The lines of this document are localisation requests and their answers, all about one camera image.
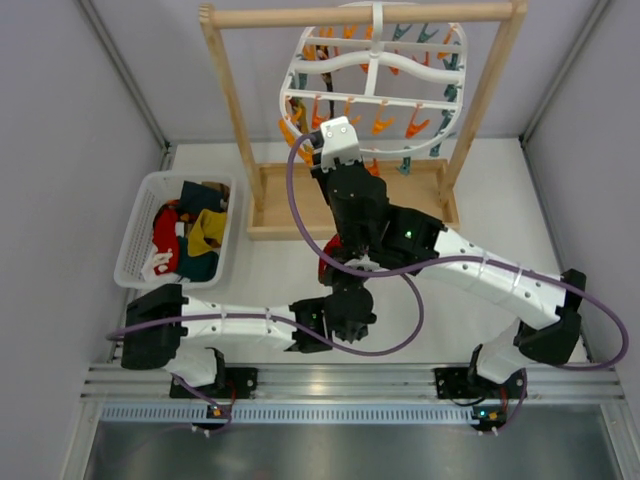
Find red sock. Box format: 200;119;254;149
318;234;344;286

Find olive yellow sock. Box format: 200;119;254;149
289;97;308;134

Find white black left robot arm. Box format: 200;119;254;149
121;273;377;391

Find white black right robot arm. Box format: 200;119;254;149
311;161;586;386

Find wooden hanger rack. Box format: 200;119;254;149
199;1;528;240

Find white round clip hanger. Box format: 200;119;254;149
278;1;468;158

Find pile of socks in basket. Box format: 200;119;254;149
141;181;230;283

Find dark navy sock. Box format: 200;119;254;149
318;46;333;92

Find white plastic basket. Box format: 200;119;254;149
114;171;237;290

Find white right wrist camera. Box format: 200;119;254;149
311;116;362;173

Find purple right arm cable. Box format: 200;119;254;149
285;132;630;434

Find white slotted cable duct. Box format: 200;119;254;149
101;402;479;425

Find aluminium mounting rail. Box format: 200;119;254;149
79;362;626;404

